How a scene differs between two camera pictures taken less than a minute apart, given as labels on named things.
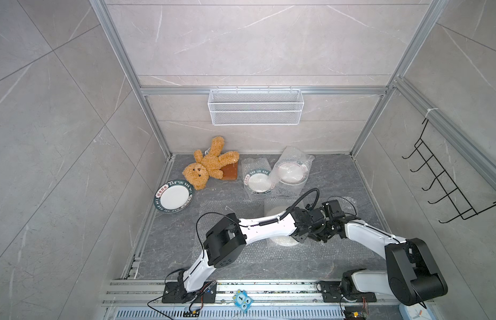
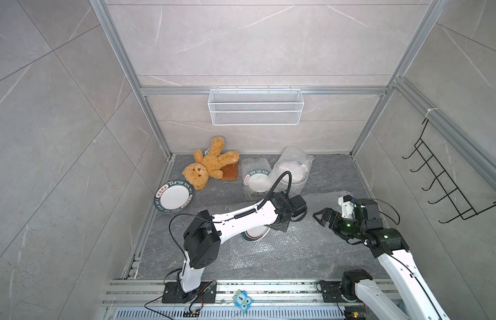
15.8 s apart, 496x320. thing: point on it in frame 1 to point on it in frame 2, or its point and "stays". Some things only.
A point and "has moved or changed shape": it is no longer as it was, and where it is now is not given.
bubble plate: x=255 y=173 stays
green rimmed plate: x=173 y=196 stays
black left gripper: x=309 y=235 to x=284 y=229
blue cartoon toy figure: x=242 y=301 stays
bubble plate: x=289 y=173 stays
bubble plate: x=286 y=241 has moved or changed shape
